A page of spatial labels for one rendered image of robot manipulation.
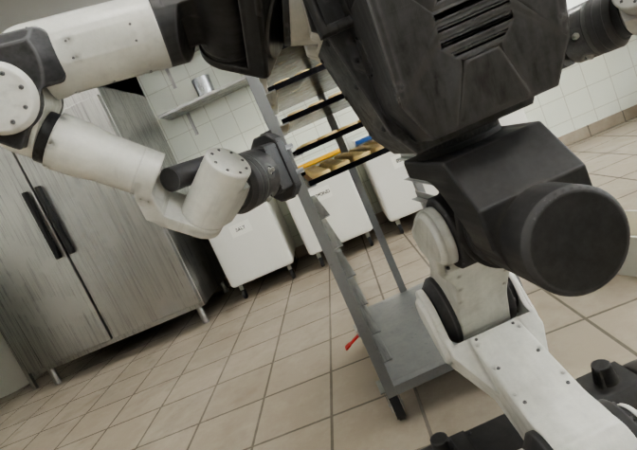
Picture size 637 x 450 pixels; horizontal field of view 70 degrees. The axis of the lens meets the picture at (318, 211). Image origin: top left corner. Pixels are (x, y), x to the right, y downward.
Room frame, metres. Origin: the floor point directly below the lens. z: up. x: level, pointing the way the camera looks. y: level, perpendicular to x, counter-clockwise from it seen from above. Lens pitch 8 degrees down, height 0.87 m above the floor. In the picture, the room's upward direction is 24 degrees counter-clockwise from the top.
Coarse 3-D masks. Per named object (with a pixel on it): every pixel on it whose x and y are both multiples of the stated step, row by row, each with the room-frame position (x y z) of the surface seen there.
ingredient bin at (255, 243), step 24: (240, 216) 3.32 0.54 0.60; (264, 216) 3.31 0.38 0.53; (216, 240) 3.33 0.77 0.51; (240, 240) 3.32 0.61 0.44; (264, 240) 3.32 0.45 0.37; (288, 240) 3.53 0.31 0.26; (240, 264) 3.32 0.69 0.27; (264, 264) 3.32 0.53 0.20; (288, 264) 3.34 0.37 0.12; (240, 288) 3.38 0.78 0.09
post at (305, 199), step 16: (256, 80) 1.21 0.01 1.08; (256, 96) 1.21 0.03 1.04; (272, 112) 1.21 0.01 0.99; (272, 128) 1.21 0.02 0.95; (304, 192) 1.21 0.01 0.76; (304, 208) 1.21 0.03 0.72; (320, 224) 1.21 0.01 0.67; (320, 240) 1.21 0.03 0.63; (336, 256) 1.21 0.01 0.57; (336, 272) 1.21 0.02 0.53; (352, 304) 1.21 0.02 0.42; (368, 336) 1.21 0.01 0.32; (368, 352) 1.21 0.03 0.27; (384, 368) 1.21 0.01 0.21; (384, 384) 1.21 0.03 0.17
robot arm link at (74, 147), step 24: (48, 96) 0.56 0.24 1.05; (48, 120) 0.56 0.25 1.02; (72, 120) 0.57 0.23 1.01; (0, 144) 0.55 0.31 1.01; (24, 144) 0.53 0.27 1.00; (48, 144) 0.55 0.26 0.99; (72, 144) 0.56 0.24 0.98; (96, 144) 0.57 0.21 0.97; (120, 144) 0.59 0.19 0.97; (48, 168) 0.57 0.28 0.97; (72, 168) 0.57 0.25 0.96; (96, 168) 0.57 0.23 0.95; (120, 168) 0.58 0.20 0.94
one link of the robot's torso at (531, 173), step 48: (480, 144) 0.54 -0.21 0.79; (528, 144) 0.51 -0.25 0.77; (480, 192) 0.48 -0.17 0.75; (528, 192) 0.46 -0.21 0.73; (576, 192) 0.42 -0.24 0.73; (480, 240) 0.50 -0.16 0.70; (528, 240) 0.42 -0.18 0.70; (576, 240) 0.42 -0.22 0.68; (624, 240) 0.42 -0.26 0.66; (576, 288) 0.42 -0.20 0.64
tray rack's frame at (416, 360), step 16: (320, 96) 1.84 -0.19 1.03; (336, 128) 1.84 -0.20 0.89; (352, 176) 1.84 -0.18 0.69; (368, 208) 1.84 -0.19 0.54; (384, 240) 1.84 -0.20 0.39; (400, 288) 1.84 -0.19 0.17; (416, 288) 1.82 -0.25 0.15; (384, 304) 1.80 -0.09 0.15; (400, 304) 1.73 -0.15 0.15; (384, 320) 1.65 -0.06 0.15; (400, 320) 1.59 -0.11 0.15; (416, 320) 1.54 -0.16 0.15; (384, 336) 1.53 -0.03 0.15; (400, 336) 1.48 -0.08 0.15; (416, 336) 1.43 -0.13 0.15; (400, 352) 1.37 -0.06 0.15; (416, 352) 1.33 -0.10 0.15; (432, 352) 1.29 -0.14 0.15; (400, 368) 1.29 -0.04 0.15; (416, 368) 1.25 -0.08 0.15; (432, 368) 1.22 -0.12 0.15; (448, 368) 1.21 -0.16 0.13; (400, 384) 1.21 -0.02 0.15; (416, 384) 1.21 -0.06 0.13; (400, 400) 1.29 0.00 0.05
